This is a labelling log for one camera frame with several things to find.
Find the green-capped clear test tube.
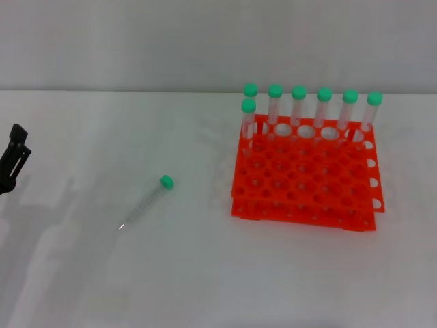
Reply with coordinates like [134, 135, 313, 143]
[240, 98, 257, 159]
[356, 91, 384, 144]
[242, 83, 259, 119]
[337, 89, 359, 148]
[290, 85, 307, 141]
[313, 87, 334, 146]
[117, 174, 175, 232]
[267, 84, 284, 139]

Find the orange test tube rack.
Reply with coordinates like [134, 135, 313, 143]
[229, 113, 386, 232]

